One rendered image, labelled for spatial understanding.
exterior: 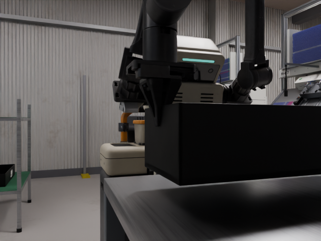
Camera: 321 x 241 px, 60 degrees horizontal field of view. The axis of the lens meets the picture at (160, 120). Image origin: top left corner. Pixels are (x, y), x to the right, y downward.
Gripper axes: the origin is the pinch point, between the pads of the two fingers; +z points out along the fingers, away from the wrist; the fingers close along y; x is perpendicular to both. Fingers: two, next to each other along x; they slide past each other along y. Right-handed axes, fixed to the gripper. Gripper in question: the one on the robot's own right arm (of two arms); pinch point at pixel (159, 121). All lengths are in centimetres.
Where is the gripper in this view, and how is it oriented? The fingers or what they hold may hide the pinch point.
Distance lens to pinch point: 45.7
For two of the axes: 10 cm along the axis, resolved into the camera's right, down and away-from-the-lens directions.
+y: 9.5, 0.1, 3.3
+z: 0.0, 10.0, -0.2
